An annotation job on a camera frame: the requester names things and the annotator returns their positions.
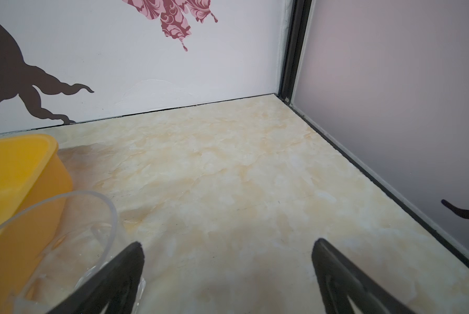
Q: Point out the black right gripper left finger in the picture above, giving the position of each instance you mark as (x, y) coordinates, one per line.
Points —
(113, 289)

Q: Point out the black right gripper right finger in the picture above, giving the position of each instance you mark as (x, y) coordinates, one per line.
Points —
(342, 284)

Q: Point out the clear plastic cup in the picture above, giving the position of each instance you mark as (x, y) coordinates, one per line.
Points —
(88, 237)

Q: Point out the yellow plastic bin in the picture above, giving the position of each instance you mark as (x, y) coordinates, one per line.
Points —
(31, 173)

